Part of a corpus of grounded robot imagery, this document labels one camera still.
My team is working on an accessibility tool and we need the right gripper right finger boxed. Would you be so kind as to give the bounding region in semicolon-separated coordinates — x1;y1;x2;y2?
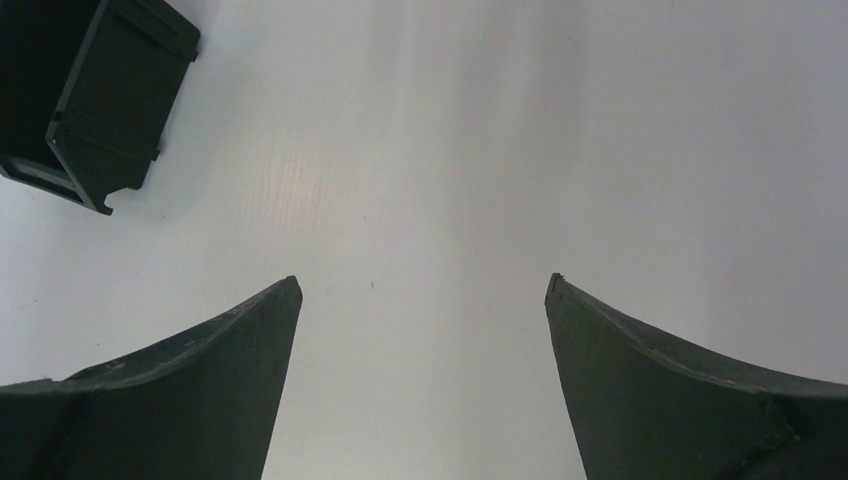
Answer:
545;274;847;479

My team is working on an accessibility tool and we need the black plastic storage bin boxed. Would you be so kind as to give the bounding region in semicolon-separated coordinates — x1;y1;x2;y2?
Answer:
1;0;201;214

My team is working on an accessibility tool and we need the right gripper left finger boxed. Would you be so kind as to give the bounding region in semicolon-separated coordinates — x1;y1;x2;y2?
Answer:
1;276;303;479

